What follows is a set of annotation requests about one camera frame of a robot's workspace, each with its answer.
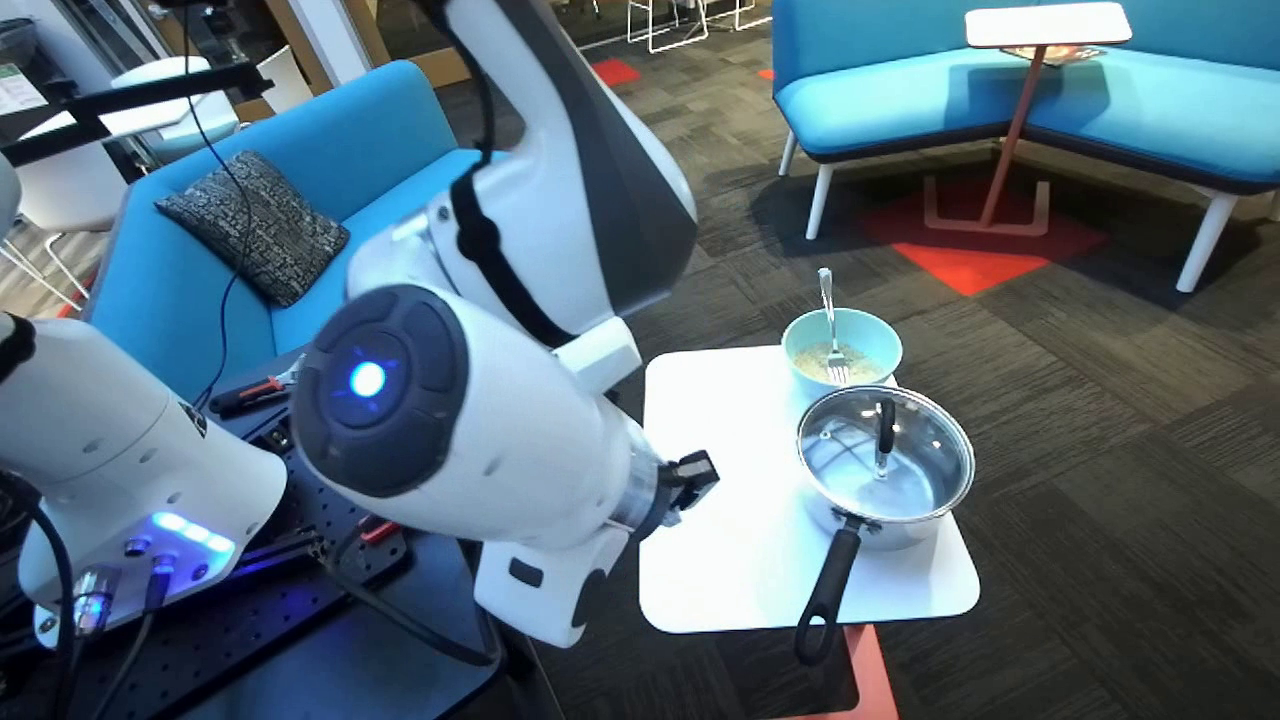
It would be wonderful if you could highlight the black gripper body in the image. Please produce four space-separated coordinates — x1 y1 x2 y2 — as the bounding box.
637 453 721 537

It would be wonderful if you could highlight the silver pot with black handle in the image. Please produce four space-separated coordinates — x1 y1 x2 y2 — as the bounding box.
790 387 974 665

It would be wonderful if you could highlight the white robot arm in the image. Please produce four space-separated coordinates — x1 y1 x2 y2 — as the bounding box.
0 0 707 648

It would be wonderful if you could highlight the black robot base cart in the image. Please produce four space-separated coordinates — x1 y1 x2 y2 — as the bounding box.
0 372 513 720

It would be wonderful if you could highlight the white side table orange base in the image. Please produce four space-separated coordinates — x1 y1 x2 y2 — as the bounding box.
640 344 979 720

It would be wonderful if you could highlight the light blue bowl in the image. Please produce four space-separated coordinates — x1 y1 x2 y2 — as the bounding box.
778 307 903 391

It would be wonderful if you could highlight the silver spoon in bowl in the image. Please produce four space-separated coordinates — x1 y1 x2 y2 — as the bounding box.
817 263 849 366

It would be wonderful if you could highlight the grey speckled cushion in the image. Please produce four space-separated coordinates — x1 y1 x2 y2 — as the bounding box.
159 152 348 307

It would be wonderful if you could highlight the blue armchair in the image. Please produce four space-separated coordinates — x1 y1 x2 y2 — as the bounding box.
88 59 474 398

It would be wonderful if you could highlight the white side table red base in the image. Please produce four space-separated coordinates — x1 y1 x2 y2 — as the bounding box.
922 0 1132 236

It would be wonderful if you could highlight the blue sofa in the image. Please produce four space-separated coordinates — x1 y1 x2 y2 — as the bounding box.
773 0 1280 293

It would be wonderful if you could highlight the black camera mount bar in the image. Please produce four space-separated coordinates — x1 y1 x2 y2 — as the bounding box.
0 64 272 162

